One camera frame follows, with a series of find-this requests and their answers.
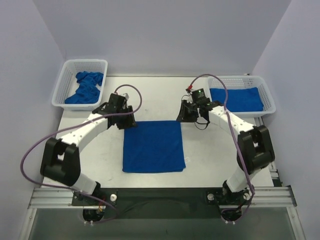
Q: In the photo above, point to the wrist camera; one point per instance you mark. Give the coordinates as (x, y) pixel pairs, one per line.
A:
(197, 96)
(125, 95)

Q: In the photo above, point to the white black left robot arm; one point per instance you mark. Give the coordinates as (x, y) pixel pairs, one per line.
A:
(61, 157)

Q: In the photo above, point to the white perforated right basket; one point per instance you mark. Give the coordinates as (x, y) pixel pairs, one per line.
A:
(242, 82)

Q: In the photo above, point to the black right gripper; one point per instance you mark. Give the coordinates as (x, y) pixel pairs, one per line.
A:
(187, 112)

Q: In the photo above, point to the aluminium frame rail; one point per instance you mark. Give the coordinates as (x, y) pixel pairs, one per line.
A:
(210, 160)

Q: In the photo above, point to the crumpled blue towels in basket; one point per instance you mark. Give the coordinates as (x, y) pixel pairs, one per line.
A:
(87, 91)

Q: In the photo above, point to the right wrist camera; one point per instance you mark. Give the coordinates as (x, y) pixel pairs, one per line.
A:
(197, 96)

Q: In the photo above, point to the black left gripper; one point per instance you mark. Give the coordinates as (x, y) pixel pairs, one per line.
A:
(126, 119)

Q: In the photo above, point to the white perforated left basket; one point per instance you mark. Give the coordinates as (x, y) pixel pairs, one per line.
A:
(66, 84)

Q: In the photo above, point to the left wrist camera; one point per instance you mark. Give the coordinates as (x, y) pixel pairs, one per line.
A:
(125, 95)

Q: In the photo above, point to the white perforated basket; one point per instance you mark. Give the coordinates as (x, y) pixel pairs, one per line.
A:
(66, 84)
(242, 82)

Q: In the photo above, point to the blue towel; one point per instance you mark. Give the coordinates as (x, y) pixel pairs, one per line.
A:
(153, 147)
(239, 100)

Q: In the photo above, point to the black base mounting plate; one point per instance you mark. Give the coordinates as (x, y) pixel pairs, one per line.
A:
(165, 203)

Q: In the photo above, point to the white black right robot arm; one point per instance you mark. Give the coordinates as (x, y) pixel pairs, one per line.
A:
(254, 148)

